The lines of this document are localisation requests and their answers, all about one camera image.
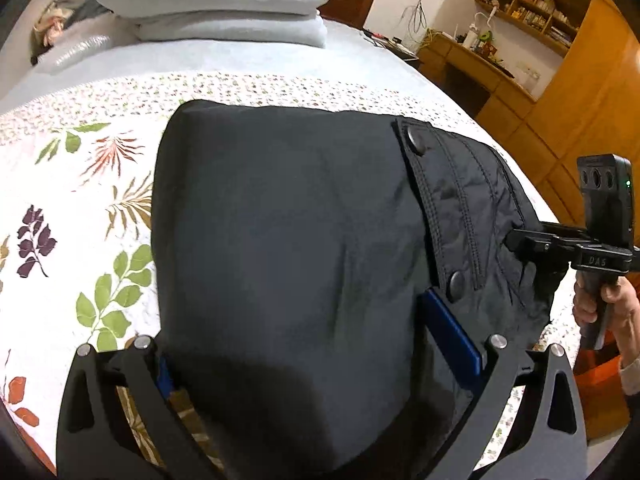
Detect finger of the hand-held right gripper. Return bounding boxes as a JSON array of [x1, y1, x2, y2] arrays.
[[504, 221, 592, 266]]

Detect wooden wall shelf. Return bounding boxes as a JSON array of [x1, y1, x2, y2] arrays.
[[474, 0, 597, 59]]

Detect black jacket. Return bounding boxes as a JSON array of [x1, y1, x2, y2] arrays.
[[150, 99, 571, 480]]

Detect wooden wardrobe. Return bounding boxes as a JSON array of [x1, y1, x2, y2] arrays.
[[475, 0, 640, 241]]

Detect floral quilted blanket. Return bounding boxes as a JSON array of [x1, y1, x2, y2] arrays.
[[0, 71, 576, 476]]

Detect grey bedsheet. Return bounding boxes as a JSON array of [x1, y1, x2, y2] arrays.
[[0, 20, 496, 151]]

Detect wooden desk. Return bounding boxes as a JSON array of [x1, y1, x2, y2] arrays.
[[416, 32, 540, 123]]

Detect flat light grey pillow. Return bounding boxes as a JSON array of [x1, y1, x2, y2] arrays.
[[114, 9, 329, 51]]

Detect bundle of cables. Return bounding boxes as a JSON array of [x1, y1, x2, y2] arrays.
[[400, 0, 451, 53]]

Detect person's right hand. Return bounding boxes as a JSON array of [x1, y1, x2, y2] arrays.
[[572, 276, 640, 367]]

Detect clear plastic bag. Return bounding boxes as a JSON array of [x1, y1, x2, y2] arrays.
[[36, 32, 115, 75]]

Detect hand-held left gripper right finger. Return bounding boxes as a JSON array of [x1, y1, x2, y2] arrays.
[[419, 287, 587, 480]]

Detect pile of clothes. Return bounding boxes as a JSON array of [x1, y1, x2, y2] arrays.
[[29, 0, 115, 67]]

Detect row of books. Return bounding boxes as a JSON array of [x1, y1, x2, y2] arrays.
[[495, 0, 576, 46]]

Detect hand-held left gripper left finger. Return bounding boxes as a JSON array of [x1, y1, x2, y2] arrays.
[[56, 335, 223, 480]]

